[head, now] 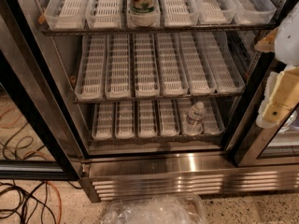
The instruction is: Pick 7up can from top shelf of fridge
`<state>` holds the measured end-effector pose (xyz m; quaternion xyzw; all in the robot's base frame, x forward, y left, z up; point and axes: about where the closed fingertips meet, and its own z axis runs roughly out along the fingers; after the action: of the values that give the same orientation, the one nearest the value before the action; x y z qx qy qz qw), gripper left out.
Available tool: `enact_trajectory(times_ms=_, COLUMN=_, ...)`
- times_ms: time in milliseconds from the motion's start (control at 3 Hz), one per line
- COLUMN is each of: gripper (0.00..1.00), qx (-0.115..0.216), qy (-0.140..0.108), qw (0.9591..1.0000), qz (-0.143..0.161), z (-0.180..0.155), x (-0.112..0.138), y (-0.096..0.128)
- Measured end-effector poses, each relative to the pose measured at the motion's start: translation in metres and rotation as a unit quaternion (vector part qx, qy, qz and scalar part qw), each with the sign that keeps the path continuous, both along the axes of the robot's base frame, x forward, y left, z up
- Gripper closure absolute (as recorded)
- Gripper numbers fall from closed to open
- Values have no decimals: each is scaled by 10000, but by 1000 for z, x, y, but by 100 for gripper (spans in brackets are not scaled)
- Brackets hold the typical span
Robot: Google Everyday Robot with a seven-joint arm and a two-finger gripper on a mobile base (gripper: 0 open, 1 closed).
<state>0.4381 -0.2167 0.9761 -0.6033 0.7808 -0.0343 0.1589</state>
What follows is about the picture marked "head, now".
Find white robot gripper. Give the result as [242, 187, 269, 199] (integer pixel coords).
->
[254, 2, 299, 129]

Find top shelf tray six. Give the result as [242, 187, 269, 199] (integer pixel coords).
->
[233, 0, 277, 24]

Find middle shelf tray five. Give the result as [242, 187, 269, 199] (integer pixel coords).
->
[178, 33, 216, 95]

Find shelf tray five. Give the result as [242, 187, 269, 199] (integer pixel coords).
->
[178, 33, 216, 95]
[195, 0, 236, 25]
[178, 100, 195, 136]

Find bottom shelf tray six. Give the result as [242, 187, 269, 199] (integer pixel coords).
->
[200, 98, 224, 135]

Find top shelf tray five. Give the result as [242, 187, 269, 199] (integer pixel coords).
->
[195, 0, 236, 25]

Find bottom shelf tray five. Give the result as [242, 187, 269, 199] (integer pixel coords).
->
[178, 100, 195, 136]

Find middle shelf tray four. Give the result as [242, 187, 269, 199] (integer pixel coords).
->
[156, 33, 189, 96]

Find shelf tray four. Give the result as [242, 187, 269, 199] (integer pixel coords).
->
[158, 100, 180, 137]
[156, 33, 189, 96]
[160, 0, 198, 27]

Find top shelf tray four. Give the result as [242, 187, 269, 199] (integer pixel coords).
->
[160, 0, 198, 27]

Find bottom shelf tray four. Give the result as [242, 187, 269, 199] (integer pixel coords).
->
[158, 100, 180, 137]

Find middle shelf tray three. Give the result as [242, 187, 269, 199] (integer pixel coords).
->
[133, 34, 160, 97]

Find shelf tray three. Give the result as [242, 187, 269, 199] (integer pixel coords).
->
[127, 0, 159, 27]
[138, 100, 157, 138]
[133, 34, 160, 97]

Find bottom shelf tray three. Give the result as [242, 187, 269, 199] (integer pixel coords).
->
[138, 100, 157, 138]

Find stainless steel fridge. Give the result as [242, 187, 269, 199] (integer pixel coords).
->
[2, 0, 299, 202]

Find top shelf tray three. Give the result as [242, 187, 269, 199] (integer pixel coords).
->
[127, 0, 159, 27]

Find bottom shelf tray two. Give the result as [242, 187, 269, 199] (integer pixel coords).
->
[115, 101, 135, 139]

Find shelf tray two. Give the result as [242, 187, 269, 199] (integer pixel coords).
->
[115, 101, 135, 139]
[105, 35, 131, 99]
[85, 0, 123, 29]

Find middle shelf tray two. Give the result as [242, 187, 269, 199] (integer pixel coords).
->
[105, 35, 131, 99]

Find bottom shelf tray one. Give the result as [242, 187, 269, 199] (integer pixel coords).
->
[92, 104, 114, 140]

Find shelf tray one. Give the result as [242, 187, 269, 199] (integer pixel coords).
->
[44, 0, 88, 30]
[75, 35, 107, 101]
[92, 104, 114, 140]

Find top shelf tray two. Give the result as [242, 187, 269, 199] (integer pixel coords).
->
[85, 0, 123, 29]

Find middle shelf tray one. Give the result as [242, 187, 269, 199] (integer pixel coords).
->
[75, 35, 107, 101]

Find top shelf tray one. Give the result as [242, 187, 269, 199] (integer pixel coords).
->
[44, 0, 88, 30]

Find glass fridge door left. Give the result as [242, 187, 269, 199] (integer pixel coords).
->
[0, 0, 84, 181]

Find clear plastic water bottle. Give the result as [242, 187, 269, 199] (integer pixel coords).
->
[186, 102, 206, 135]

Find clear plastic bag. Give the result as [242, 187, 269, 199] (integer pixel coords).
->
[100, 194, 208, 224]

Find orange cable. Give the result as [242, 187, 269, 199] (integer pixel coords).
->
[43, 180, 64, 224]

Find black cables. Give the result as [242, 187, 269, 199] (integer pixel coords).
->
[0, 180, 59, 224]

